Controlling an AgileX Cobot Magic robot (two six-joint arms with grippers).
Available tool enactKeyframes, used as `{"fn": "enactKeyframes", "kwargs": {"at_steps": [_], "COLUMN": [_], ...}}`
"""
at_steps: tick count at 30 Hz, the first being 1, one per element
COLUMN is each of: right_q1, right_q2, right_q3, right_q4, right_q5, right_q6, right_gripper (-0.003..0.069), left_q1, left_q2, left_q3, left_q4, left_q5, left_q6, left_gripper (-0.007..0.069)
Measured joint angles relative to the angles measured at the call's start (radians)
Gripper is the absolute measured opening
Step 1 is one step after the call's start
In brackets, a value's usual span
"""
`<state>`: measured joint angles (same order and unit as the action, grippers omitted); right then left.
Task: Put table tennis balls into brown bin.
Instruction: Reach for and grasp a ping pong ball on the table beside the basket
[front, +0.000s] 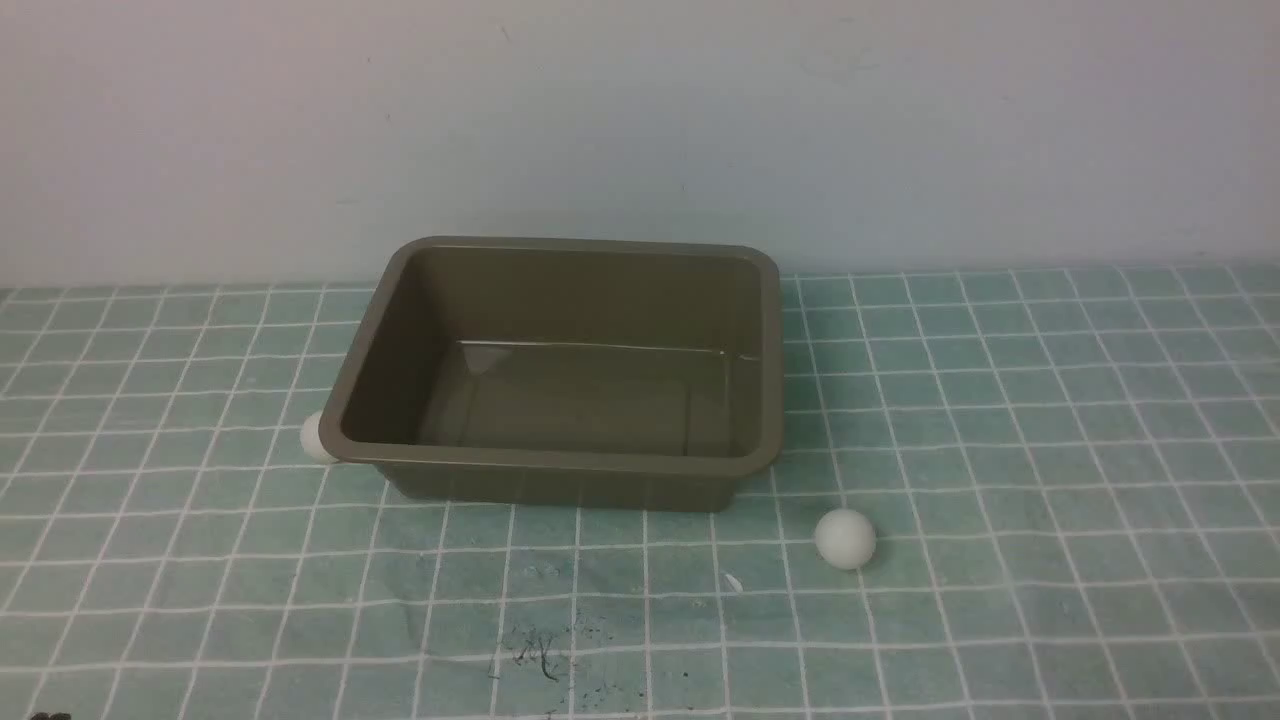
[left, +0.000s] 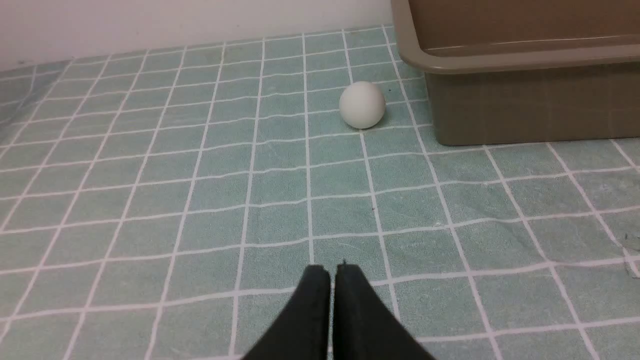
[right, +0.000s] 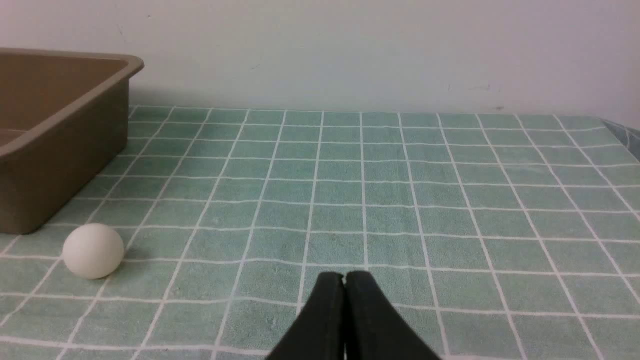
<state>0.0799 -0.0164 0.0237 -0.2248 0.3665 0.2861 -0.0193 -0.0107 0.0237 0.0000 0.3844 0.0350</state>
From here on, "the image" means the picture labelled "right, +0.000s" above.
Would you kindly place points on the brown plastic bin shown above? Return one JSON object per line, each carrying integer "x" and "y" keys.
{"x": 63, "y": 118}

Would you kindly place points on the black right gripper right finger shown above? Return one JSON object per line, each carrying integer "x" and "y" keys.
{"x": 376, "y": 329}

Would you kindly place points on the white ping-pong ball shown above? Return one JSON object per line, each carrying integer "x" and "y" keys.
{"x": 93, "y": 251}

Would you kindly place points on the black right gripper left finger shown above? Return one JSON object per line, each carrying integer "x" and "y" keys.
{"x": 317, "y": 332}

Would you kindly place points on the green checkered tablecloth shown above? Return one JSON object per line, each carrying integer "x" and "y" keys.
{"x": 494, "y": 235}

